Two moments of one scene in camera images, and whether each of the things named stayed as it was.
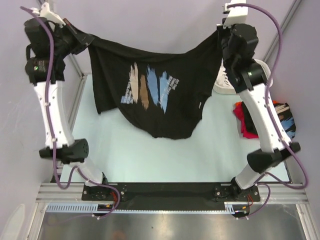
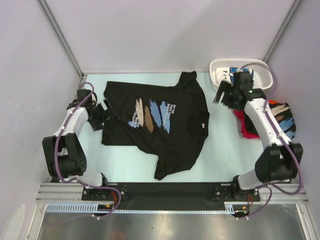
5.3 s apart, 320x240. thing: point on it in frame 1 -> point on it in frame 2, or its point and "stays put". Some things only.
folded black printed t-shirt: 283,110 stays put
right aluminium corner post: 294,7 stays put
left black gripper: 82,39 -> 97,124
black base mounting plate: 169,196 stays put
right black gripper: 232,28 -> 225,88
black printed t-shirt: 162,94 -> 170,122
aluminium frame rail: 278,193 stays put
